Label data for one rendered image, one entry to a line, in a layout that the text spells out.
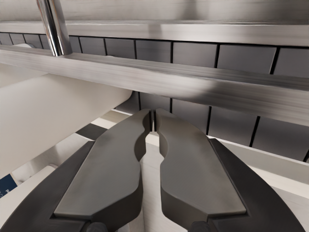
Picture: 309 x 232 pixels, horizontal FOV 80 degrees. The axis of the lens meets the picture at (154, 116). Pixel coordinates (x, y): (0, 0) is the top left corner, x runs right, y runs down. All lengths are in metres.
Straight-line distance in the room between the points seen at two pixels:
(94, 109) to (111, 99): 0.02
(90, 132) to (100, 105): 0.17
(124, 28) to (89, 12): 0.11
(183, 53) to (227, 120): 0.07
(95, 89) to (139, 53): 0.06
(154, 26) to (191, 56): 0.04
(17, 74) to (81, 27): 0.08
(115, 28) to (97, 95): 0.07
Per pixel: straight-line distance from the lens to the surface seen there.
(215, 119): 0.18
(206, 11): 0.21
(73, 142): 0.36
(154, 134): 0.17
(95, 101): 0.16
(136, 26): 0.19
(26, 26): 0.33
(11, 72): 0.23
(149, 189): 0.39
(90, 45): 0.23
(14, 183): 0.70
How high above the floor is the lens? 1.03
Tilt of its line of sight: 48 degrees down
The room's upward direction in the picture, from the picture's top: 132 degrees counter-clockwise
